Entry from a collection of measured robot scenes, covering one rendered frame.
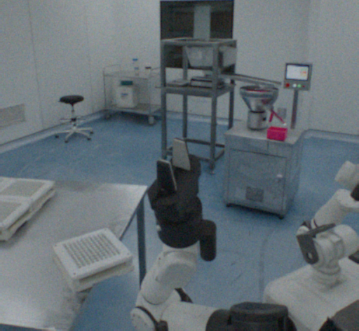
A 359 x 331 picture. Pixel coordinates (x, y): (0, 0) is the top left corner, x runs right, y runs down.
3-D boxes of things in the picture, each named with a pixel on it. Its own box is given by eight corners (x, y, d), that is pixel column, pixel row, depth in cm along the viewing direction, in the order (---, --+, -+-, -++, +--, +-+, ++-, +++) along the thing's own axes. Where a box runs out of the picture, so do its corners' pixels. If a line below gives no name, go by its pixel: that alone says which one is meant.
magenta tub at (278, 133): (266, 138, 340) (266, 129, 337) (269, 134, 350) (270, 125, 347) (284, 141, 333) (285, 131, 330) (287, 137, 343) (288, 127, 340)
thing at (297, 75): (278, 129, 368) (284, 62, 346) (281, 126, 376) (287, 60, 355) (303, 132, 358) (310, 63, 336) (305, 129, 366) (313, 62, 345)
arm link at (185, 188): (128, 194, 62) (138, 237, 70) (181, 214, 59) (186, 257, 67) (166, 145, 70) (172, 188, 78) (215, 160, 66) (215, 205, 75)
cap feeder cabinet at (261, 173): (220, 207, 380) (224, 133, 354) (240, 186, 427) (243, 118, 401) (285, 222, 353) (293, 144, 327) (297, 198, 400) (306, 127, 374)
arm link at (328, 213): (350, 193, 117) (319, 226, 131) (321, 192, 115) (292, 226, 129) (365, 223, 111) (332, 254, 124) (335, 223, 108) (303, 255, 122)
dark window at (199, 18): (160, 66, 687) (159, 0, 649) (160, 66, 688) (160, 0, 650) (231, 72, 629) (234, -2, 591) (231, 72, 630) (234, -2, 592)
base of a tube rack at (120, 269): (52, 259, 157) (51, 254, 156) (108, 240, 169) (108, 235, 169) (73, 294, 137) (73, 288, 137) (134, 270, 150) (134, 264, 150)
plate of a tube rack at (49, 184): (-12, 200, 194) (-13, 197, 193) (15, 181, 217) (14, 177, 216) (33, 205, 190) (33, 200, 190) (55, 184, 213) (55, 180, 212)
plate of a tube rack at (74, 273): (50, 249, 155) (50, 245, 154) (107, 231, 168) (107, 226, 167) (71, 282, 136) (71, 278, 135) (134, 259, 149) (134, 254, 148)
